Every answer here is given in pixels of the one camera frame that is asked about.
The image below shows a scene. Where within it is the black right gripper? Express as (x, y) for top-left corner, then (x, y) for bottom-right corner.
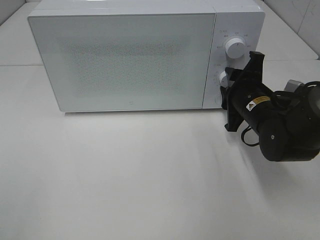
(220, 51), (275, 133)

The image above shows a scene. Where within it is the white control knob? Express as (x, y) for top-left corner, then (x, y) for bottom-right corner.
(219, 71), (228, 88)
(224, 36), (246, 59)

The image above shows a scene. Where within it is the round white door button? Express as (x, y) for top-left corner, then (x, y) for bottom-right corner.
(214, 95), (222, 108)

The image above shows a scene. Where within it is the white microwave door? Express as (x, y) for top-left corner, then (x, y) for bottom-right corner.
(28, 14), (215, 112)

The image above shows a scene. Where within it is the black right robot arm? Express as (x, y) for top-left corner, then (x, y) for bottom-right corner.
(220, 51), (320, 162)

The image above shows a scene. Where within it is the white microwave oven body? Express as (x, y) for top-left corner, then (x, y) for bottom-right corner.
(27, 0), (265, 109)

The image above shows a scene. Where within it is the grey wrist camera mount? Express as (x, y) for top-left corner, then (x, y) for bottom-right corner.
(284, 79), (305, 93)

